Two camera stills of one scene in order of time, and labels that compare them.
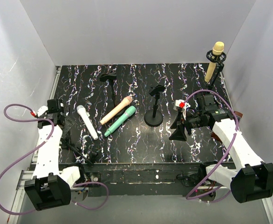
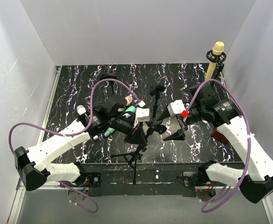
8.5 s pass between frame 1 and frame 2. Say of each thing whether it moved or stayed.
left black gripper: moved
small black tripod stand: moved
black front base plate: stayed
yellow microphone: stayed
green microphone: stayed
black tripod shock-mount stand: stayed
